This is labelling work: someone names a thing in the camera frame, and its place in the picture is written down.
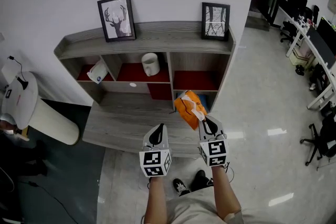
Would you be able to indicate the dark table partition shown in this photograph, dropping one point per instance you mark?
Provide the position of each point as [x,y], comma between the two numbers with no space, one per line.
[319,44]

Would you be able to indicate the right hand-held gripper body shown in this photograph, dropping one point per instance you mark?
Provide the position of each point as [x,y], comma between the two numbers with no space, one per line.
[214,152]

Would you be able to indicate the white mug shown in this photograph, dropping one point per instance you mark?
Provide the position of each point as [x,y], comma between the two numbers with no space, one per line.
[151,63]

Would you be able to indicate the deer picture black frame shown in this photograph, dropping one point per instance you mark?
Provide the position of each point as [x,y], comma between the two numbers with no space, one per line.
[116,18]

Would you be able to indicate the person's right forearm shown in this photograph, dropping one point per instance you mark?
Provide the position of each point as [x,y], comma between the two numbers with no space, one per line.
[223,191]

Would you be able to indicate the white packet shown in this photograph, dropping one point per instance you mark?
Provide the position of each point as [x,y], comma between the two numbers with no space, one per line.
[97,72]

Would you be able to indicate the person's beige clothing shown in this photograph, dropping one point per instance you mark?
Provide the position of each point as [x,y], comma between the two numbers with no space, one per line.
[194,209]

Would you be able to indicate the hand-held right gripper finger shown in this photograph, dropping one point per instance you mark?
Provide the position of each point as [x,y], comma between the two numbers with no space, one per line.
[203,129]
[216,131]

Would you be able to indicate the white office table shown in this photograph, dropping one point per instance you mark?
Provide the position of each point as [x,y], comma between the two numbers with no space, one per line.
[320,97]

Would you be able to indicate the person's black shoe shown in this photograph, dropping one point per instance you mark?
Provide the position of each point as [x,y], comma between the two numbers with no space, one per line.
[200,179]
[179,186]

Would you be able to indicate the tree picture black frame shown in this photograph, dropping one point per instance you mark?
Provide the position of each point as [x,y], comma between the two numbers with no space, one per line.
[215,21]

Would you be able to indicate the black office chair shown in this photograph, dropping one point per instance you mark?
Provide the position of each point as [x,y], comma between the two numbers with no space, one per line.
[288,30]
[321,141]

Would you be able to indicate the person's left forearm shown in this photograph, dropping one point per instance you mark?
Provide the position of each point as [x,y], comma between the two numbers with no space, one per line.
[157,199]

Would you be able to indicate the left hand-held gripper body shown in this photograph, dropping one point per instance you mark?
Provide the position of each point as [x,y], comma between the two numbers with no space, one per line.
[153,158]

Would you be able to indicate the grey wood-grain table top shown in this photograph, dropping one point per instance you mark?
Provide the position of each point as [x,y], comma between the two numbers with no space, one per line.
[126,123]

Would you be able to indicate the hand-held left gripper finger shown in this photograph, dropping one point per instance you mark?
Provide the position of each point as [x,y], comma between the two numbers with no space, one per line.
[149,140]
[162,139]

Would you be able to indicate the black monitor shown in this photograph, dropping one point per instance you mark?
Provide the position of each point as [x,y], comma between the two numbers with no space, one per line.
[298,2]
[326,34]

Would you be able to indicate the grey wooden shelf desk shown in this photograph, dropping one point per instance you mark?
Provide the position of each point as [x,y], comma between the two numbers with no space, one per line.
[157,39]

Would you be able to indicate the dark floor mat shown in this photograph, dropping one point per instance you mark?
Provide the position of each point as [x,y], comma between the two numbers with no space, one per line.
[65,178]

